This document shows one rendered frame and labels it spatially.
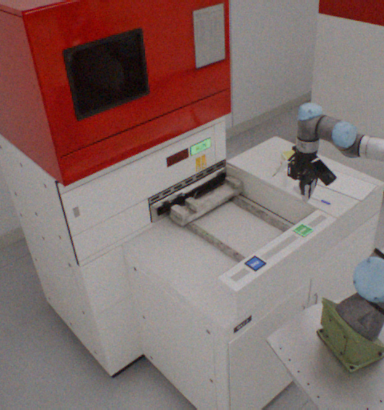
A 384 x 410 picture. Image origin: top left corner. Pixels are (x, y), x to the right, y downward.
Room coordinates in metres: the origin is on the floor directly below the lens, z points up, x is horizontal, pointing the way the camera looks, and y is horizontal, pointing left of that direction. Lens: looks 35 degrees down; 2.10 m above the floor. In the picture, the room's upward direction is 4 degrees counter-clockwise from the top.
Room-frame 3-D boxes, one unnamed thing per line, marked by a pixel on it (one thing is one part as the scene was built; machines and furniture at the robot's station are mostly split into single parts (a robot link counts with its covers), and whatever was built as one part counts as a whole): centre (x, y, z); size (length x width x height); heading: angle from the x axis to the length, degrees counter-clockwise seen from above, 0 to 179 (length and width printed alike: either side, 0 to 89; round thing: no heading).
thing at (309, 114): (1.39, -0.40, 1.40); 0.09 x 0.08 x 0.11; 41
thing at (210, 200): (1.75, -0.07, 0.87); 0.36 x 0.08 x 0.03; 128
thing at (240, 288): (1.30, -0.31, 0.89); 0.55 x 0.09 x 0.14; 128
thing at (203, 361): (1.60, -0.27, 0.41); 0.97 x 0.64 x 0.82; 128
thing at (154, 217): (1.79, 0.00, 0.89); 0.44 x 0.02 x 0.10; 128
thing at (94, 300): (1.96, 0.36, 0.41); 0.82 x 0.71 x 0.82; 128
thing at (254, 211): (1.68, -0.29, 0.84); 0.50 x 0.02 x 0.03; 38
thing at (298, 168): (1.40, -0.40, 1.25); 0.09 x 0.08 x 0.12; 38
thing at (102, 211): (1.69, 0.15, 1.02); 0.82 x 0.03 x 0.40; 128
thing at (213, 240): (1.51, -0.08, 0.84); 0.50 x 0.02 x 0.03; 38
